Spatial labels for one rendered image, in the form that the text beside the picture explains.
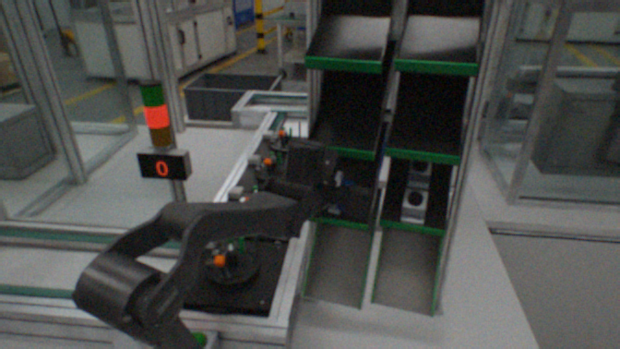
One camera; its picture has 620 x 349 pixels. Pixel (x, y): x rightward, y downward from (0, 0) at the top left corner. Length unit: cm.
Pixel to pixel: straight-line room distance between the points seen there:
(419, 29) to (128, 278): 63
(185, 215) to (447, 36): 56
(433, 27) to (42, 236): 119
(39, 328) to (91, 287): 80
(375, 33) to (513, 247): 108
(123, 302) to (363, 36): 59
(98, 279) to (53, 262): 98
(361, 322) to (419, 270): 23
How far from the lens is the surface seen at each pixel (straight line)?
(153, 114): 104
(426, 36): 79
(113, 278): 40
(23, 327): 123
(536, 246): 167
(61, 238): 141
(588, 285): 185
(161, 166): 110
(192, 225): 41
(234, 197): 136
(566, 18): 147
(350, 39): 77
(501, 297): 127
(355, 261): 96
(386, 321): 112
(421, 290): 97
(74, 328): 114
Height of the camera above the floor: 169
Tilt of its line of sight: 29 degrees down
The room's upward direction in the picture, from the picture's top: straight up
